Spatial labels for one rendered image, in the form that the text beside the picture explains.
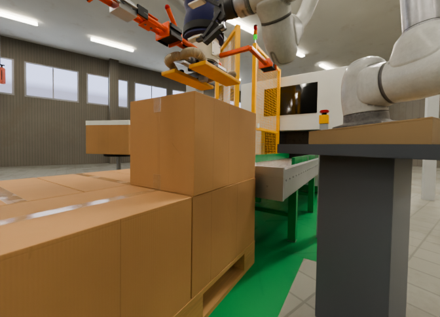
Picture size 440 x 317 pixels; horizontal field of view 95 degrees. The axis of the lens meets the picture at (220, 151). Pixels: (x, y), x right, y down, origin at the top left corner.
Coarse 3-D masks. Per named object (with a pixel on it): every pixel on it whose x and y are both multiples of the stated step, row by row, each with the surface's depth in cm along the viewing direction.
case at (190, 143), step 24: (168, 96) 83; (192, 96) 76; (144, 120) 91; (168, 120) 83; (192, 120) 76; (216, 120) 88; (240, 120) 108; (144, 144) 91; (168, 144) 83; (192, 144) 76; (216, 144) 89; (240, 144) 109; (144, 168) 92; (168, 168) 83; (192, 168) 76; (216, 168) 89; (240, 168) 109; (192, 192) 77
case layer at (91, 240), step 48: (0, 192) 79; (48, 192) 80; (96, 192) 81; (144, 192) 82; (240, 192) 110; (0, 240) 40; (48, 240) 40; (96, 240) 48; (144, 240) 59; (192, 240) 77; (240, 240) 111; (0, 288) 35; (48, 288) 40; (96, 288) 48; (144, 288) 60; (192, 288) 78
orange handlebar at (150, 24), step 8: (104, 0) 68; (152, 16) 79; (144, 24) 79; (152, 24) 80; (160, 24) 82; (184, 40) 94; (240, 48) 102; (248, 48) 100; (224, 56) 108; (256, 56) 108; (264, 64) 118
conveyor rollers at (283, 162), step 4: (268, 160) 274; (272, 160) 279; (276, 160) 277; (280, 160) 274; (284, 160) 280; (288, 160) 277; (256, 164) 215; (260, 164) 213; (264, 164) 212; (268, 164) 217; (272, 164) 215; (276, 164) 213; (280, 164) 219; (284, 164) 217; (288, 164) 216
